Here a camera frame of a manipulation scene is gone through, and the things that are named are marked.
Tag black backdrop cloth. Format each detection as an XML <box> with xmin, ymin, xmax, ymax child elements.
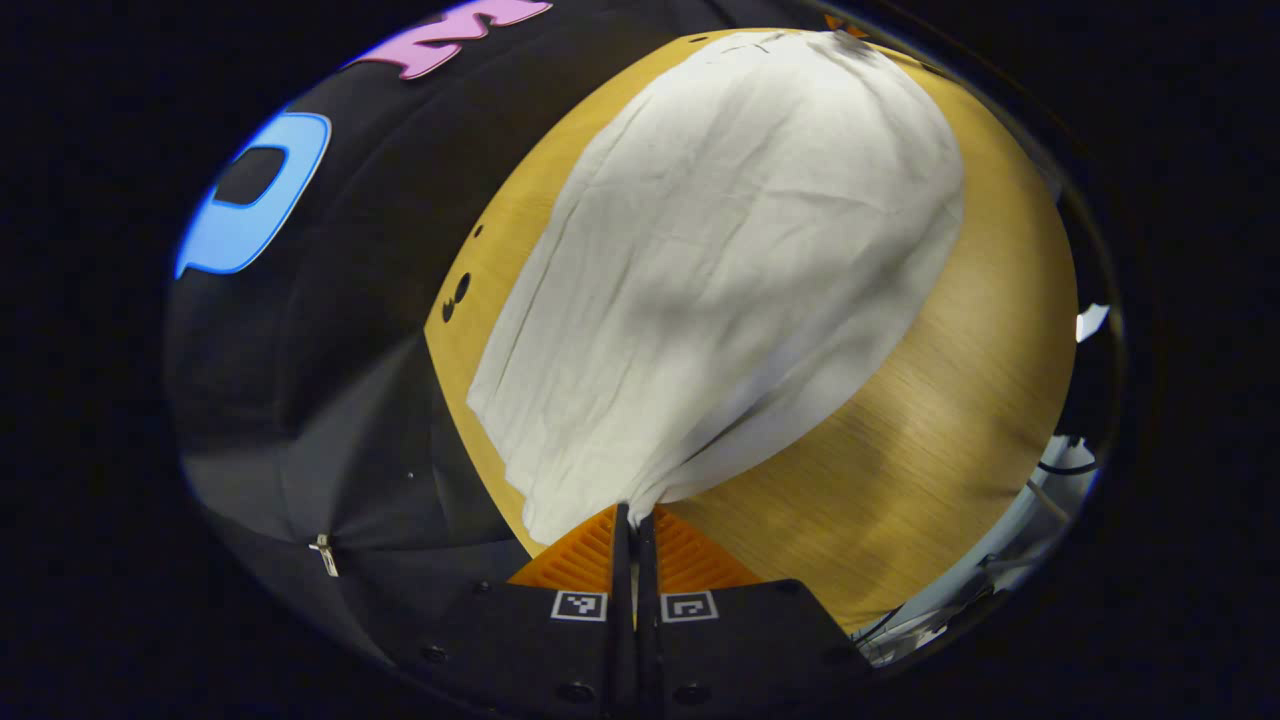
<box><xmin>165</xmin><ymin>0</ymin><xmax>771</xmax><ymax>681</ymax></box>

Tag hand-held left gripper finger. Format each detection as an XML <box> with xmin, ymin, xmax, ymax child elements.
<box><xmin>385</xmin><ymin>503</ymin><xmax>636</xmax><ymax>720</ymax></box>
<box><xmin>637</xmin><ymin>505</ymin><xmax>873</xmax><ymax>720</ymax></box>

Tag white jeans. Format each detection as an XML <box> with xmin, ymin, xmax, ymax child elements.
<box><xmin>467</xmin><ymin>28</ymin><xmax>966</xmax><ymax>547</ymax></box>

